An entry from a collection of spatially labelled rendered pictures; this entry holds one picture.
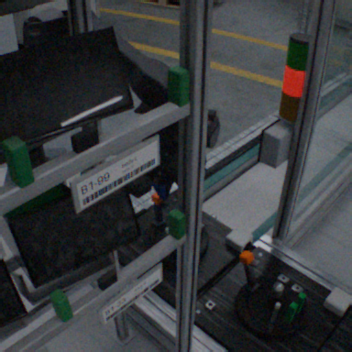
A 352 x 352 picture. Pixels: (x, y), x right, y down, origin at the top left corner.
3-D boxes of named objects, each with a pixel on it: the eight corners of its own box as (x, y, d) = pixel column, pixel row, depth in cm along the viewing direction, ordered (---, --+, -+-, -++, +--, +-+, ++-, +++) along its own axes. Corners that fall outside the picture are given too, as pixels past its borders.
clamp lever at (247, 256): (245, 287, 77) (237, 255, 74) (251, 280, 78) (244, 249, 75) (259, 292, 74) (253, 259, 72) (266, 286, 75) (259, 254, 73)
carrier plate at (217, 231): (99, 248, 91) (98, 242, 90) (174, 198, 105) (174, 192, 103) (177, 313, 78) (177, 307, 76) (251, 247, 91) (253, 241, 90)
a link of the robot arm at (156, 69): (21, 34, 70) (40, -11, 63) (49, 21, 76) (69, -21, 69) (140, 136, 73) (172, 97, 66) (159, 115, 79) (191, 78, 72)
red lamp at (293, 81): (277, 90, 73) (280, 65, 70) (291, 82, 76) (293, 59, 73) (300, 100, 70) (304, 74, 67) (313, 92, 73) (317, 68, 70)
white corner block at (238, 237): (223, 248, 91) (225, 236, 89) (236, 237, 94) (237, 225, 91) (239, 258, 89) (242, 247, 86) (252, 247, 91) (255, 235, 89)
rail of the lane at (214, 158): (72, 270, 97) (65, 239, 90) (278, 131, 147) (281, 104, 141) (86, 283, 94) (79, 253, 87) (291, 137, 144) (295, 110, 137)
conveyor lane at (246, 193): (104, 274, 96) (99, 246, 90) (292, 137, 144) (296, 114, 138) (192, 349, 81) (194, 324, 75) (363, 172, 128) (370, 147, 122)
